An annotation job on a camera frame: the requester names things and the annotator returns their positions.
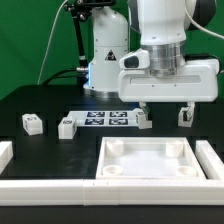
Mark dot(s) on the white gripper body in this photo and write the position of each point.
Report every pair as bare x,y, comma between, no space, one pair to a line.
196,81

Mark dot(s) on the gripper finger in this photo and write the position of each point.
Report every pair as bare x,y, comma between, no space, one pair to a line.
186,113
145,110

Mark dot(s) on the white square tabletop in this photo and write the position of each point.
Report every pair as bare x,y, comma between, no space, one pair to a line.
147,158

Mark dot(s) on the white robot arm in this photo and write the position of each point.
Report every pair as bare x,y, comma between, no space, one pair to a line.
157,26

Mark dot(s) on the white obstacle fence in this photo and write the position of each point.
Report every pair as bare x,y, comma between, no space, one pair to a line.
124,191

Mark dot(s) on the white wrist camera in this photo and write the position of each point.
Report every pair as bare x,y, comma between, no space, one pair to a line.
135,60

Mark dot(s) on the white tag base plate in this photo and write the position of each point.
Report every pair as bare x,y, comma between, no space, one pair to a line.
103,118

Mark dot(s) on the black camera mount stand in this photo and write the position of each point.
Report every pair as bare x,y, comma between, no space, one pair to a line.
80,11

